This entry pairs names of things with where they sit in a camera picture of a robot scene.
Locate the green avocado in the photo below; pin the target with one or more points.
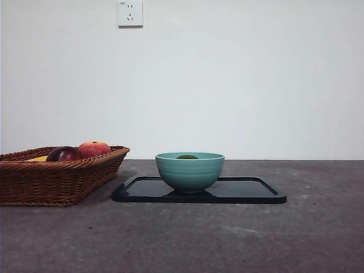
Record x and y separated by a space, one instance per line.
186 156

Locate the teal ceramic bowl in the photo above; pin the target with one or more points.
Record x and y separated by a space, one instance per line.
190 175

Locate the dark rectangular tray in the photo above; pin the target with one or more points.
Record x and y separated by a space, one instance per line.
250 190

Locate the red orange apple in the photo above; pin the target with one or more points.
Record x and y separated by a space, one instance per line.
95 148

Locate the dark red plum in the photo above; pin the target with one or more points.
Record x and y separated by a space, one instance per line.
64 154

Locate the brown wicker basket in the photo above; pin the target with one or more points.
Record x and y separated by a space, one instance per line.
57 182

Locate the yellow fruit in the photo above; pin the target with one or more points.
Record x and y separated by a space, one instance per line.
38 159

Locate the white wall outlet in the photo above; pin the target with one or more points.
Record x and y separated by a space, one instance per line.
130 13

